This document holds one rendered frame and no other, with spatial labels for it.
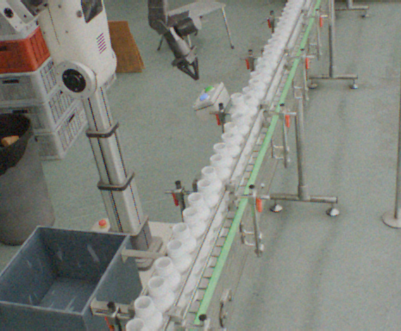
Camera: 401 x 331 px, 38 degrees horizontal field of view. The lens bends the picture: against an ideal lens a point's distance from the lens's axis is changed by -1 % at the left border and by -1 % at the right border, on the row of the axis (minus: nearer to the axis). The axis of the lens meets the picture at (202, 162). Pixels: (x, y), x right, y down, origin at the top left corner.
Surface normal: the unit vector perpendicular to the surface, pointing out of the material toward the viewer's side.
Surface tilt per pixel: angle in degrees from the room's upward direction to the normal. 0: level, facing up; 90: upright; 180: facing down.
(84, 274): 90
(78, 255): 90
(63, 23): 90
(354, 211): 0
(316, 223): 0
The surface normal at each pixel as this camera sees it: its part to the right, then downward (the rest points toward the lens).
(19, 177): 0.68, 0.37
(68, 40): -0.26, 0.70
